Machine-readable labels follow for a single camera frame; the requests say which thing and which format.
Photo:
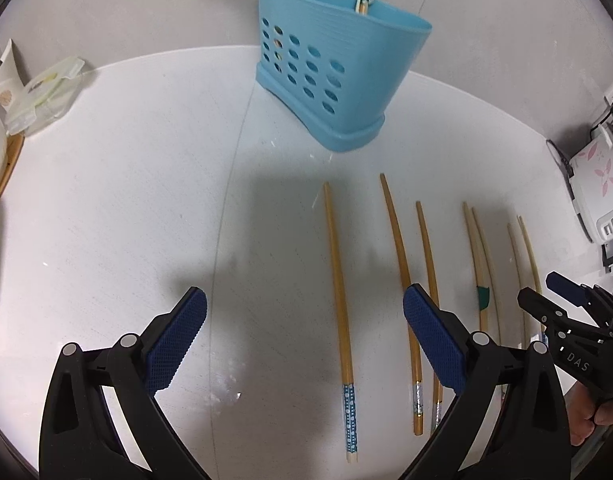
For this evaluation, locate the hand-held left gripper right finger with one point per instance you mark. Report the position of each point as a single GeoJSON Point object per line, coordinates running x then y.
{"type": "Point", "coordinates": [436, 340]}

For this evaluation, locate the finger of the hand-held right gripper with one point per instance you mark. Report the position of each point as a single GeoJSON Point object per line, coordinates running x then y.
{"type": "Point", "coordinates": [566, 287]}
{"type": "Point", "coordinates": [543, 310]}

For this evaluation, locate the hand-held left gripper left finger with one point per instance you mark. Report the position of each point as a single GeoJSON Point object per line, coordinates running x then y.
{"type": "Point", "coordinates": [179, 345]}

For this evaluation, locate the blue patterned wooden chopstick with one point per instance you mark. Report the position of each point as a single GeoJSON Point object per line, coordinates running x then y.
{"type": "Point", "coordinates": [336, 270]}
{"type": "Point", "coordinates": [530, 255]}

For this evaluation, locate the silver labelled wooden chopstick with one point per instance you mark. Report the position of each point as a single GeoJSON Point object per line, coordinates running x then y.
{"type": "Point", "coordinates": [397, 240]}
{"type": "Point", "coordinates": [426, 245]}

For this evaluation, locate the blue plastic utensil holder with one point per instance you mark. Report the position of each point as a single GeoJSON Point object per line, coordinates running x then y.
{"type": "Point", "coordinates": [336, 35]}

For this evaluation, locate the person's right hand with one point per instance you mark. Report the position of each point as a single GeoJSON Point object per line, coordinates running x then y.
{"type": "Point", "coordinates": [581, 415]}

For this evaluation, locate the plain wooden chopstick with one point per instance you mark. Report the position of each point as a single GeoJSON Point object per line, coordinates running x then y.
{"type": "Point", "coordinates": [517, 255]}

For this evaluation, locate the green tape strip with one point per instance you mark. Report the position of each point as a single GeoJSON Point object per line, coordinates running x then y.
{"type": "Point", "coordinates": [484, 297]}

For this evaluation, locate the white flowered rice cooker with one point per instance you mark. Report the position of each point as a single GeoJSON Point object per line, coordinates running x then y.
{"type": "Point", "coordinates": [598, 175]}

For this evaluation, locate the wooden tray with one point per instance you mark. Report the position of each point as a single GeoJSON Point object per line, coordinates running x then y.
{"type": "Point", "coordinates": [9, 170]}

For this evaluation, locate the clear plastic food container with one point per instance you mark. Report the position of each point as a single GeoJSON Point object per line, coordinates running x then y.
{"type": "Point", "coordinates": [41, 97]}

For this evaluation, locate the white printed paper cup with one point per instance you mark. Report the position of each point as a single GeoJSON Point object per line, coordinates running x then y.
{"type": "Point", "coordinates": [6, 77]}

